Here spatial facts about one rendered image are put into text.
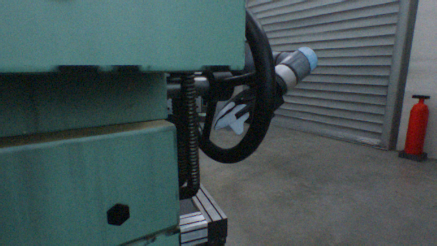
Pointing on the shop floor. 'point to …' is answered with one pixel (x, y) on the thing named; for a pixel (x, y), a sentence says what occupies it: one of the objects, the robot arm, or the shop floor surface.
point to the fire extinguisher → (416, 131)
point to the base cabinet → (161, 239)
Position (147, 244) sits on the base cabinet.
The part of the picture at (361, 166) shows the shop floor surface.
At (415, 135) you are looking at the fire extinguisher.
